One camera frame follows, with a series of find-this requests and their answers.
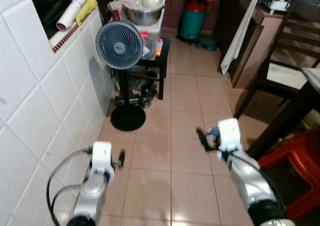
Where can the dark wooden chair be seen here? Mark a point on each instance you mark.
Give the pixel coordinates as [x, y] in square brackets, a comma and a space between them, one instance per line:
[295, 41]

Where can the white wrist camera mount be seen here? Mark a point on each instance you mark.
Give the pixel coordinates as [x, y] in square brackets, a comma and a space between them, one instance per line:
[229, 134]
[102, 156]

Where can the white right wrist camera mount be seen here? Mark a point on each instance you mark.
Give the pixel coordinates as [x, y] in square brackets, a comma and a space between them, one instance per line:
[229, 134]

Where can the green gas cylinder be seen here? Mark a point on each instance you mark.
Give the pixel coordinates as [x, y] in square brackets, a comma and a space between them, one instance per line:
[192, 18]

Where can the small teal stool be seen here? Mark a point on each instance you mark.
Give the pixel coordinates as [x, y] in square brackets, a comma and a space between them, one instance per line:
[207, 43]

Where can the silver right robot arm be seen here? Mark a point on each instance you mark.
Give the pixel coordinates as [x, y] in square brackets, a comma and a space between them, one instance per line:
[252, 186]

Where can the red plastic stool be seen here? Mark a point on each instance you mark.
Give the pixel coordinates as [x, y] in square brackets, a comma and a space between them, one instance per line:
[295, 153]

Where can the white paper roll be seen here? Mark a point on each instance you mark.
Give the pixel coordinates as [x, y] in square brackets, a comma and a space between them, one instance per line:
[72, 11]

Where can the yellow cloth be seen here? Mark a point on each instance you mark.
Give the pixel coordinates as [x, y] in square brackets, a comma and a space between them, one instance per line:
[86, 10]

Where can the large steel bowl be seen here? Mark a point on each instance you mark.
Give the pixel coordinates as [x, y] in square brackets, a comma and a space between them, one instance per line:
[144, 13]

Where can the black side table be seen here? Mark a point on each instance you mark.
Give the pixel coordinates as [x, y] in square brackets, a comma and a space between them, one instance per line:
[162, 61]

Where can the grey standing fan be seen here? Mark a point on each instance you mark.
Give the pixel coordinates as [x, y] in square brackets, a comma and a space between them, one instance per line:
[119, 45]

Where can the clear plastic storage box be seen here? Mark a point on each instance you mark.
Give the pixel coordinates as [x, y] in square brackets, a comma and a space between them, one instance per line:
[152, 38]

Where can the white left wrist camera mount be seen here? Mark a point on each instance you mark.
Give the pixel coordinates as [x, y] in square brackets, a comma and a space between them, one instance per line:
[102, 156]

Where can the white hanging cloth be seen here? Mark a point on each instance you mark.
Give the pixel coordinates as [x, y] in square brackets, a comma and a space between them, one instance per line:
[240, 36]

